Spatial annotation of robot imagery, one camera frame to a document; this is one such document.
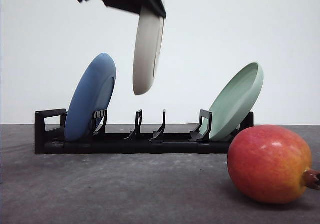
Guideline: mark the red yellow pomegranate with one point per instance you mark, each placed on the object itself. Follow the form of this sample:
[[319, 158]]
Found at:
[[271, 164]]

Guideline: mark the white plate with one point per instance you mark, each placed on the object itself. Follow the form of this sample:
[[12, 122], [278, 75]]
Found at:
[[147, 49]]

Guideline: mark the black plastic dish rack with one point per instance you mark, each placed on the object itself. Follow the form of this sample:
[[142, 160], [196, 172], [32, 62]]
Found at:
[[50, 128]]

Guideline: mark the blue plate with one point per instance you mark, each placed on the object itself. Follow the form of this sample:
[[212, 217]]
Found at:
[[94, 91]]

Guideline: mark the light green plate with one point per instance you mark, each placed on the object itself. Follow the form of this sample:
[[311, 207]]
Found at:
[[241, 95]]

